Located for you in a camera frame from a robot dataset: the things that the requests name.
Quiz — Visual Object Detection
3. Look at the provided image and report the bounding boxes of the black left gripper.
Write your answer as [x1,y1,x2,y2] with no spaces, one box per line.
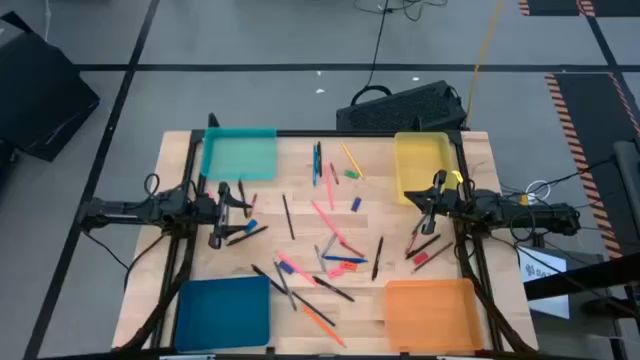
[195,180,254,250]

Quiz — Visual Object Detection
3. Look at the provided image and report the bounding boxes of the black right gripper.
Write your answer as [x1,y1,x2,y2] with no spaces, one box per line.
[403,170,461,236]

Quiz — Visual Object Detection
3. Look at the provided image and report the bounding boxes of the black pen silver rings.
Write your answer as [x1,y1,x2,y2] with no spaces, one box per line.
[225,225,270,248]

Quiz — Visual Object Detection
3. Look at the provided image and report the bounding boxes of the brown pencil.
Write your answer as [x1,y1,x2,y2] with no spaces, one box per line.
[410,241,455,275]

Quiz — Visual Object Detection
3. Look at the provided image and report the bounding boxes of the black pencil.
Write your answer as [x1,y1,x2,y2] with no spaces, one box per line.
[281,193,297,242]
[250,263,289,296]

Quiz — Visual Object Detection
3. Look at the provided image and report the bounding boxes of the yellow pencil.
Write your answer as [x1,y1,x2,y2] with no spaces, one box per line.
[340,142,366,181]

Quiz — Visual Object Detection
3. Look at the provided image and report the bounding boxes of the grey pen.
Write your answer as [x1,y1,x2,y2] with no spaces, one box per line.
[313,243,328,274]
[319,232,339,258]

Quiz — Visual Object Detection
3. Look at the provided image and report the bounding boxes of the blue plastic bin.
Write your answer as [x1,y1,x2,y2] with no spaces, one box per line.
[173,275,272,353]

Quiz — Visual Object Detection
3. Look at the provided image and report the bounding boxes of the black pen white print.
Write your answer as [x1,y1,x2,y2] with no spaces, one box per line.
[311,275,357,304]

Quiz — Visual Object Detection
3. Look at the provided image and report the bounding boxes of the orange pencil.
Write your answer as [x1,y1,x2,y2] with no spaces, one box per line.
[301,305,348,349]

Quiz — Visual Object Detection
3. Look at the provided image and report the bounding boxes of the yellow translucent plastic bin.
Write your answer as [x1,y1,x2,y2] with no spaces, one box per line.
[393,131,464,207]

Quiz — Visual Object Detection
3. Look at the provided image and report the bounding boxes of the teal translucent plastic bin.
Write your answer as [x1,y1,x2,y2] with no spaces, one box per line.
[199,126,279,182]

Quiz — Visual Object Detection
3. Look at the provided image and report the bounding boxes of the black perforated computer case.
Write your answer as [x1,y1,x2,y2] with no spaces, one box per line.
[335,79,469,133]

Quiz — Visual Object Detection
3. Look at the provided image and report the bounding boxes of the orange translucent plastic bin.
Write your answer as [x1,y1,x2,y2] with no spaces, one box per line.
[382,278,485,354]

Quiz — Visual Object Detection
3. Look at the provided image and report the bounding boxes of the white logo sign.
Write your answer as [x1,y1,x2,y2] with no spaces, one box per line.
[514,244,571,320]

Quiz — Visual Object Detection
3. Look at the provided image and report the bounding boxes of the black crossbar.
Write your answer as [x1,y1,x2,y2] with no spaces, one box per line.
[522,252,640,302]

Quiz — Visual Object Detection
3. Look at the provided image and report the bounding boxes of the black hazard striped floor mat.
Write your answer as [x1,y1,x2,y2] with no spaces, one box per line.
[543,72,640,260]
[517,0,640,18]

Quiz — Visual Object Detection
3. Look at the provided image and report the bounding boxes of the large black case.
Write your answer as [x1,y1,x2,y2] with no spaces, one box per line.
[0,10,101,163]

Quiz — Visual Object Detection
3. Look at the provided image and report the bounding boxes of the white cable coil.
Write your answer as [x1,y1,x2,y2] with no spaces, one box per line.
[525,178,553,202]

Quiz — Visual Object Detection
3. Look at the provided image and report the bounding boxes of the yellow cable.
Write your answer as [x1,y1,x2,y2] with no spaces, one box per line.
[463,0,505,130]

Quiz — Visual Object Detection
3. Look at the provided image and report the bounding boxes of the black floor cable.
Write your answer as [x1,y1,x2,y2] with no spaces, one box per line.
[349,0,449,107]

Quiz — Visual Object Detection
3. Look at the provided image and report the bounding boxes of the grey post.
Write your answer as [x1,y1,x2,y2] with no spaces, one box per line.
[613,139,640,236]

